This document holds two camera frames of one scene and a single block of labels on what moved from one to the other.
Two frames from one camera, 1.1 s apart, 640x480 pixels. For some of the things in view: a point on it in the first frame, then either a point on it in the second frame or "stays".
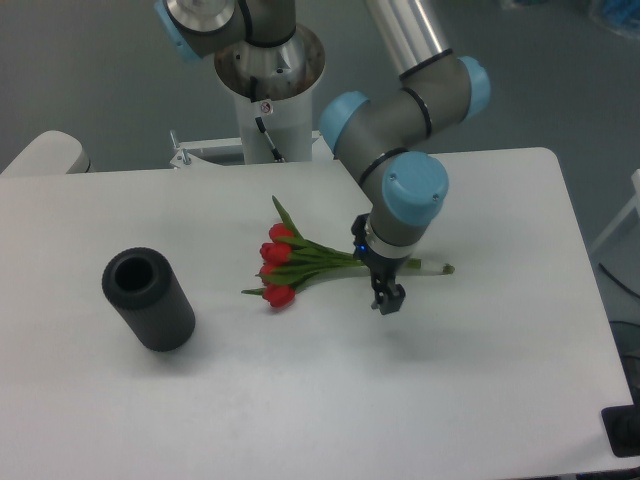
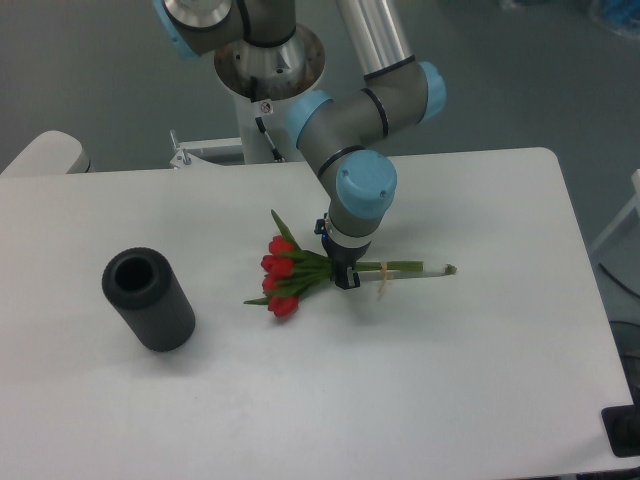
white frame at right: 632,205 stays
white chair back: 51,153 stays
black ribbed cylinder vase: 144,285 stays
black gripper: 383,267 -> 344,258
